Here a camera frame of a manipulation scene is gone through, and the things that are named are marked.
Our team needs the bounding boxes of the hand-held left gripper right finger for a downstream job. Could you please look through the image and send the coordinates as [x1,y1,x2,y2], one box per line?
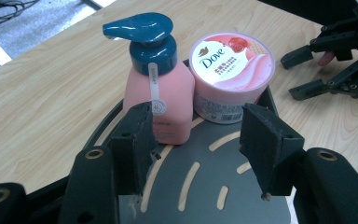
[238,102,306,203]

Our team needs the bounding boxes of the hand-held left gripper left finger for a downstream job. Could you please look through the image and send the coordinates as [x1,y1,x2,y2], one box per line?
[106,101,160,198]

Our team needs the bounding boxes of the pink pump bottle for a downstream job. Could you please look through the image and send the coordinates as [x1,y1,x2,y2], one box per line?
[102,11,197,147]

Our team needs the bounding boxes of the pink round jar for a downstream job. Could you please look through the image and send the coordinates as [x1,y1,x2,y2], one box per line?
[187,31,277,125]

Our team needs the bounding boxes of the black fan-shaped corner shelf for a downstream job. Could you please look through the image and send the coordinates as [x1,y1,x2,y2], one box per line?
[27,59,293,224]

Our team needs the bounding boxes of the black floor cable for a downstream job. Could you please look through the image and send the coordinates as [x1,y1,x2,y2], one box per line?
[0,0,41,28]

